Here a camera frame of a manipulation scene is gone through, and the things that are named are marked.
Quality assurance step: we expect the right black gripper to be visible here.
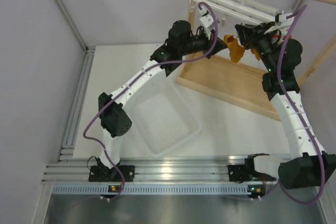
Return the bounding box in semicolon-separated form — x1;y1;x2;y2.
235;22;277;73

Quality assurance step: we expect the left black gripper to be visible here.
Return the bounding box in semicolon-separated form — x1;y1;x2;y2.
179;28;227;59

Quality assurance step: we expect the yellow sock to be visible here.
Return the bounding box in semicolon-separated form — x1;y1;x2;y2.
223;35;245;63
250;48;260;61

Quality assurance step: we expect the white clip hanger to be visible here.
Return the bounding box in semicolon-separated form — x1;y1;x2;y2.
192;0;282;25

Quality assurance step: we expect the orange sock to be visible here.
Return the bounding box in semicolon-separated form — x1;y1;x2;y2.
272;34;292;40

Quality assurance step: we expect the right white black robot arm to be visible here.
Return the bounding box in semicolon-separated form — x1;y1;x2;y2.
235;22;335;189

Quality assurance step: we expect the wooden hanging rack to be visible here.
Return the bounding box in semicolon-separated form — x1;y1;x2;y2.
175;0;335;121

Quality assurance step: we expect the white plastic tray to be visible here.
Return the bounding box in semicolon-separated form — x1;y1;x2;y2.
125;79;202;157

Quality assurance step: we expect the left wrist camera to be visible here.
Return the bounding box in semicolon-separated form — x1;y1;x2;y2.
199;7;215;37

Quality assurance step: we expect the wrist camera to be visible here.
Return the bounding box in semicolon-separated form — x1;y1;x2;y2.
264;11;295;34
199;7;215;37

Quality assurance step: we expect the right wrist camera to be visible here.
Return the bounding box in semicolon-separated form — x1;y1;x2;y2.
264;11;295;34

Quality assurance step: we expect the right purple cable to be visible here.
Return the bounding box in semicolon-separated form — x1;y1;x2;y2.
225;5;328;206

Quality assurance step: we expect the purple cable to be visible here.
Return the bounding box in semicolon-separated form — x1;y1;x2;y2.
83;2;220;201
225;5;328;206

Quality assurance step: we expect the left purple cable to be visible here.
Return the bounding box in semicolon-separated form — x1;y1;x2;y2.
83;2;220;201

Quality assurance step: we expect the aluminium corner frame post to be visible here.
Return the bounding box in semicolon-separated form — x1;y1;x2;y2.
39;0;89;51

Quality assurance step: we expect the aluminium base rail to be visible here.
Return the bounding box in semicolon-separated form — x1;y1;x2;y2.
43;155;297;183

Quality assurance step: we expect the slotted grey cable duct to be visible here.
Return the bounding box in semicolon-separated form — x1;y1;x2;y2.
52;184;251;195

